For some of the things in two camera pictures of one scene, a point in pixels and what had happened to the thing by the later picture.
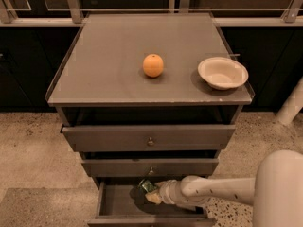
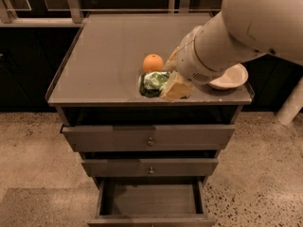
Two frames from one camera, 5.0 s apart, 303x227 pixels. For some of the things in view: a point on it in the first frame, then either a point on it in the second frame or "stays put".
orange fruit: [152, 65] stays put
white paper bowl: [222, 73] stays put
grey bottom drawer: [121, 203] stays put
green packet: [147, 185] to [151, 83]
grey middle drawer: [151, 167] stays put
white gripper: [165, 191] to [188, 61]
